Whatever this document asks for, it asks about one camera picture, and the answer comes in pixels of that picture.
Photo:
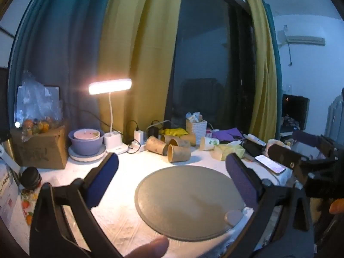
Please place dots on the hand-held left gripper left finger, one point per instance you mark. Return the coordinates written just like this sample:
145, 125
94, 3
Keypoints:
103, 178

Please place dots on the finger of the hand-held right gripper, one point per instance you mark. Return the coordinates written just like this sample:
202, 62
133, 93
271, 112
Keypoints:
285, 156
306, 139

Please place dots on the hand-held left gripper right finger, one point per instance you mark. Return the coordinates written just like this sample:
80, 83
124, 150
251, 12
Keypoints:
242, 180

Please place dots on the white paper cup green print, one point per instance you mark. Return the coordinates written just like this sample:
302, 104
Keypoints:
209, 143

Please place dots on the brown paper cup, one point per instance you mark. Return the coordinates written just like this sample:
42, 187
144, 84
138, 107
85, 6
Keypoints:
157, 145
188, 139
178, 153
167, 138

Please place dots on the person's right hand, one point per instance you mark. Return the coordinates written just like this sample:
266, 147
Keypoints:
337, 207

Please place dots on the person's left hand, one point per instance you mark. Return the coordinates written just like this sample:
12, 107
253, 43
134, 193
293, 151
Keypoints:
150, 248

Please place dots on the smartphone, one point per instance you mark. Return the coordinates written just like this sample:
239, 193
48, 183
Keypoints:
270, 164

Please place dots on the blue plate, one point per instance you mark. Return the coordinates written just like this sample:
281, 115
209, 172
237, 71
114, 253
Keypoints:
86, 155

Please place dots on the black monitor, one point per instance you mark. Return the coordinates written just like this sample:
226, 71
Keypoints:
295, 110

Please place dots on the yellow-green tissue pack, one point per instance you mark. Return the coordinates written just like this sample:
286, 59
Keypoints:
228, 151

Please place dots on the white tube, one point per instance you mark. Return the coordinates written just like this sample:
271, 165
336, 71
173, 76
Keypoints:
255, 139

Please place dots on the blue bowl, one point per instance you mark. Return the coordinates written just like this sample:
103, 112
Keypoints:
86, 145

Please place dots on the small white round lid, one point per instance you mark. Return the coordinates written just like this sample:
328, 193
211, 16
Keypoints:
233, 217

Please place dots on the white power strip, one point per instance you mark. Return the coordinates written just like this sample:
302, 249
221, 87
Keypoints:
128, 147

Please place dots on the pink bowl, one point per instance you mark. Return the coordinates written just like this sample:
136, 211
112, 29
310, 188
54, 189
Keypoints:
86, 135

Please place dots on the purple cloth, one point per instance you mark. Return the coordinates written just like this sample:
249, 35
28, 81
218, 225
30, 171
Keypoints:
228, 135

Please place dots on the white charger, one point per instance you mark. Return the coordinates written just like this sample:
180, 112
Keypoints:
139, 135

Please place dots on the round tan plate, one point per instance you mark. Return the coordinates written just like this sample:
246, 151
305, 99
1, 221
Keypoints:
185, 201

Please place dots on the white desk lamp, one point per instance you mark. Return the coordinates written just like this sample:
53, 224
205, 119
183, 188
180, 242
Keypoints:
111, 113

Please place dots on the black charger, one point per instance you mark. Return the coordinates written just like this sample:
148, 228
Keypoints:
153, 131

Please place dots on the cardboard box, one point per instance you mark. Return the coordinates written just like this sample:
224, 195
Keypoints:
40, 150

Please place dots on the white woven basket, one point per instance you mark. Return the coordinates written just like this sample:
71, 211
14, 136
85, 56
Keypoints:
196, 127

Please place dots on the black jar lid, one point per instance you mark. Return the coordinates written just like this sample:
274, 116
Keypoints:
31, 178

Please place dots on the yellow cloth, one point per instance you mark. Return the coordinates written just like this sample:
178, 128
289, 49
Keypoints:
174, 132

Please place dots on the narrow yellow curtain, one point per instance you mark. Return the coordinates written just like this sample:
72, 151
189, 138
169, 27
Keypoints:
262, 67

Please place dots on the printed plastic packet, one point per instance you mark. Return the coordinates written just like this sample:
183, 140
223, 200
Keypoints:
9, 190

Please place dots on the clear plastic bag of fruit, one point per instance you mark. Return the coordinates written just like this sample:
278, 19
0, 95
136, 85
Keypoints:
37, 107

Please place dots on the white air conditioner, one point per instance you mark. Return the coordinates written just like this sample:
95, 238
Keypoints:
305, 39

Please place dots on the dark window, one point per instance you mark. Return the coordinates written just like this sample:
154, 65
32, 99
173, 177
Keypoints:
212, 59

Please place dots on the wide yellow curtain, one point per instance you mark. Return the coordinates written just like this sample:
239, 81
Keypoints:
139, 53

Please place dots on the teal curtain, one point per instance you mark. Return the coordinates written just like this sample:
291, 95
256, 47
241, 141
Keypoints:
64, 45

